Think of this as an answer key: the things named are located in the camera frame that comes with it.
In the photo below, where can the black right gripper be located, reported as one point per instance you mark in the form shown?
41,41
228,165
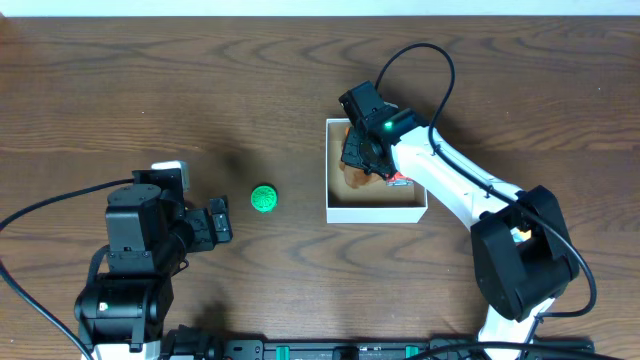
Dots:
351,151

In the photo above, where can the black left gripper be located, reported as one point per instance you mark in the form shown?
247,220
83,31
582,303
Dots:
213,227

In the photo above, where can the brown plush toy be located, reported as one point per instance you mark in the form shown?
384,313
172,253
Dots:
356,178

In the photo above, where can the green ridged disc toy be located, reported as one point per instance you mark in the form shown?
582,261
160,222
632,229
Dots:
264,198

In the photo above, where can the red toy fire truck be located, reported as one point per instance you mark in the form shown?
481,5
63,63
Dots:
399,180

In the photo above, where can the orange and blue duck toy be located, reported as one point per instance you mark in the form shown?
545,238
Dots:
520,236

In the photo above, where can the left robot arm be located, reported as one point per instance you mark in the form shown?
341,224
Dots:
128,293

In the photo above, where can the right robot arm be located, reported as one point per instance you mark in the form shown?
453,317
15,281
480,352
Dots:
522,254

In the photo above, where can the white cardboard box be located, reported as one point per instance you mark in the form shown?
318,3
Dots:
374,203

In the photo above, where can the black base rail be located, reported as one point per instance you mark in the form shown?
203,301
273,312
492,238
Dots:
370,350

